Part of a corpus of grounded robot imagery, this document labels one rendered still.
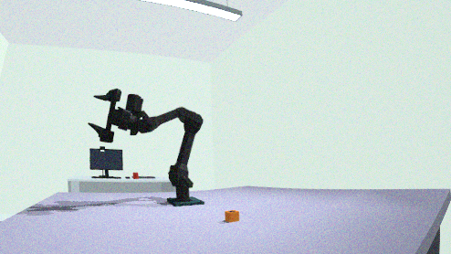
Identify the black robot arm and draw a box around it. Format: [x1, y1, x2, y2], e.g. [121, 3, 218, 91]
[117, 94, 203, 202]

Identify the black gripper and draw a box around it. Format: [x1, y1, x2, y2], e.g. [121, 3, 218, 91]
[88, 89, 121, 143]

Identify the orange block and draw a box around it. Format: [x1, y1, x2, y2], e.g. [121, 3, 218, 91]
[225, 210, 240, 222]

